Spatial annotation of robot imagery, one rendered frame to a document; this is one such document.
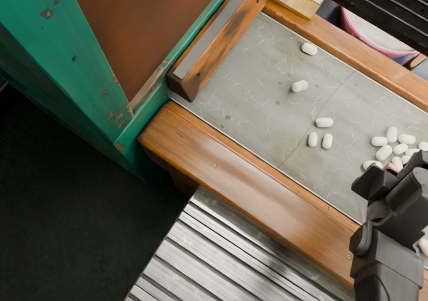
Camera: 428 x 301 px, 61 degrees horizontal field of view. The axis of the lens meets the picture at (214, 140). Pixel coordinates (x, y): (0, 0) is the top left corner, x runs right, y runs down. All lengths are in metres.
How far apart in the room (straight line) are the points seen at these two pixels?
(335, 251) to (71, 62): 0.58
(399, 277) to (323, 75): 0.49
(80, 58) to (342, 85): 0.60
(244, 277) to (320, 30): 0.57
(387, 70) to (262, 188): 0.39
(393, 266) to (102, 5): 0.47
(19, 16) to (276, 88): 0.59
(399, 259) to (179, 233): 0.45
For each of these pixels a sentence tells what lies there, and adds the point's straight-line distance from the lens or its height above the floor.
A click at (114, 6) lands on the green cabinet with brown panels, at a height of 1.11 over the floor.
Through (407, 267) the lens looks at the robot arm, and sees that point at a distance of 0.55.
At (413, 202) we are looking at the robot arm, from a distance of 0.55.
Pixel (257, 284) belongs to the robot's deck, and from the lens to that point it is 0.83.
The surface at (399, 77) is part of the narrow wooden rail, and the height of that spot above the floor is 0.76.
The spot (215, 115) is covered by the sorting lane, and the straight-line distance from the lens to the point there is 0.79.
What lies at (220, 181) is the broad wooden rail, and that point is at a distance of 0.73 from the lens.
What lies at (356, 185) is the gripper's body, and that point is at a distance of 0.69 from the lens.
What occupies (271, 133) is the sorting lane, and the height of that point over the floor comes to 0.74.
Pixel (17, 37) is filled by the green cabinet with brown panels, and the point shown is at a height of 1.20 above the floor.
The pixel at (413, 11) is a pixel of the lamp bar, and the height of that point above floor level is 1.08.
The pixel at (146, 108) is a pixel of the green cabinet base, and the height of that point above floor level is 0.82.
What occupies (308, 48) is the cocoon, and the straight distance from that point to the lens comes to 0.87.
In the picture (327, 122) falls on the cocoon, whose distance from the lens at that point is 0.81.
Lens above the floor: 1.49
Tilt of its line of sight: 75 degrees down
